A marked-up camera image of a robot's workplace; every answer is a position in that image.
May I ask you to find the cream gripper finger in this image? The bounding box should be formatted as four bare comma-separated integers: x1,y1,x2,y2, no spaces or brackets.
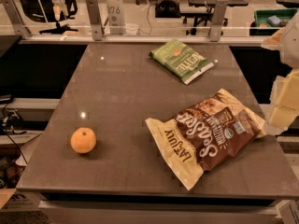
266,68,299,135

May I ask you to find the orange fruit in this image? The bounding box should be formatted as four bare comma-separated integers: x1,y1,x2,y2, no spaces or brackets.
70,127,96,154

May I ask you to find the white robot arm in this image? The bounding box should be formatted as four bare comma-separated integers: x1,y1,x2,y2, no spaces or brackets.
261,12,299,135

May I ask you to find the brown Late July chip bag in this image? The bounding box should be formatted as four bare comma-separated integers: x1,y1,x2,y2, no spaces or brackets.
146,89,265,190

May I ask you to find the green jalapeno chip bag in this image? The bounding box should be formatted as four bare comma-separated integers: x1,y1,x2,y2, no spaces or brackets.
149,39,214,85

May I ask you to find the green plastic bin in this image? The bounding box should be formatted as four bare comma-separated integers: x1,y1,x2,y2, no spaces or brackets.
249,8,298,35

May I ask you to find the white numbered pillar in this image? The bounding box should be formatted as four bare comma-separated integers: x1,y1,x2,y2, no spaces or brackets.
106,0,126,35

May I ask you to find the cardboard box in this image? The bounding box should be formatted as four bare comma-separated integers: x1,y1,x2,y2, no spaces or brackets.
0,189,39,212

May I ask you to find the right metal bracket post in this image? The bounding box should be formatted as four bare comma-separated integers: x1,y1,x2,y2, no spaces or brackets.
209,0,228,42

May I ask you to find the metal bracket post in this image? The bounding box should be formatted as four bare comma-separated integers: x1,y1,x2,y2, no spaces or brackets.
209,0,228,42
86,0,104,41
0,0,31,39

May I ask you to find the middle metal bracket post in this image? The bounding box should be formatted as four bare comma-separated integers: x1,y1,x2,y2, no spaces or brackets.
86,0,104,41

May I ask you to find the left metal bracket post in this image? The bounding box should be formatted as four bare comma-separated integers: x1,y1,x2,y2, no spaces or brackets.
0,0,31,39

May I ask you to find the black cable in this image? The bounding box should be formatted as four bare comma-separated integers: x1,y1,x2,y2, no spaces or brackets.
0,101,29,165

